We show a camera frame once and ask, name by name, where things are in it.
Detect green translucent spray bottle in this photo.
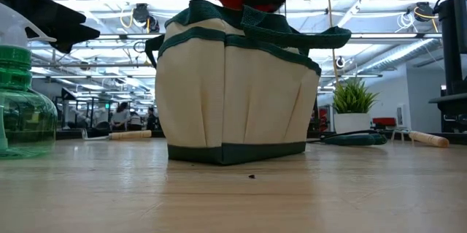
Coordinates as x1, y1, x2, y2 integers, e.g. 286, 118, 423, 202
0, 1, 58, 160

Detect beige canvas bag green trim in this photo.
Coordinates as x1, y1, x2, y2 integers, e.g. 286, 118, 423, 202
144, 0, 353, 167

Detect wooden-handled garden hand tool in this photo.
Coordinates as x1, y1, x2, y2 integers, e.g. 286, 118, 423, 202
80, 127, 153, 142

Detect green-handled pruning shears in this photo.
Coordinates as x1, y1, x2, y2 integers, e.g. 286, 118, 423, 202
306, 129, 388, 147

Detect wooden-handled hand rake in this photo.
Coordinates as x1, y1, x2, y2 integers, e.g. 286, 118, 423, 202
390, 129, 450, 149

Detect person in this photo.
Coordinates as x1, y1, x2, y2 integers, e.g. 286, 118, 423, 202
128, 110, 144, 131
145, 106, 158, 131
110, 101, 131, 131

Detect green plant in white pot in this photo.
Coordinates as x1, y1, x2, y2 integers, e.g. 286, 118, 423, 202
331, 77, 380, 135

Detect red box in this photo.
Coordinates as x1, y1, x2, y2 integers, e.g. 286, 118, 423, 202
371, 117, 398, 131

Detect dark grey side desk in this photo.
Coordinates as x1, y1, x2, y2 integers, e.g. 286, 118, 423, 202
428, 93, 467, 134

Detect yellow hanging cable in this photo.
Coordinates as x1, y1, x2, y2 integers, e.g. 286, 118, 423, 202
325, 0, 341, 88

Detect black aluminium table frame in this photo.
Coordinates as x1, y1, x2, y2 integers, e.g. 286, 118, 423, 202
54, 129, 467, 145

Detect white wall-mounted box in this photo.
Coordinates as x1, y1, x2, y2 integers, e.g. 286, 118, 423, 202
395, 104, 409, 129

